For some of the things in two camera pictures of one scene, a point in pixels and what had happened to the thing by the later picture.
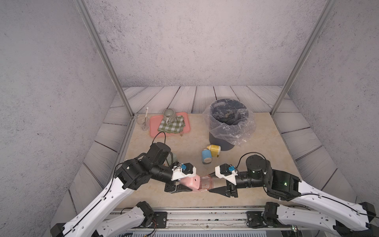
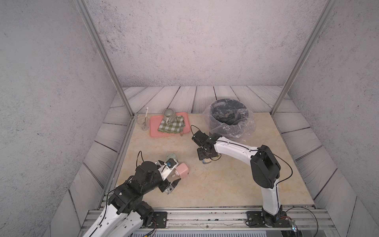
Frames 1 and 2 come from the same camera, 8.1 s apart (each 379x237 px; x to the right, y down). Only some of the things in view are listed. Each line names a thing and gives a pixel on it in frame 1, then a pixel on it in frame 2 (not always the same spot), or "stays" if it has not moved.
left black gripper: [173, 188] → [167, 183]
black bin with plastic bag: [231, 119] stays
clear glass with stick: [143, 120] stays
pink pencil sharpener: [193, 182] → [182, 171]
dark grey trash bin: [227, 117] stays
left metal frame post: [82, 6] stays
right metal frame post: [328, 8] stays
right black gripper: [226, 190] → [200, 156]
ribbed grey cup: [169, 116] stays
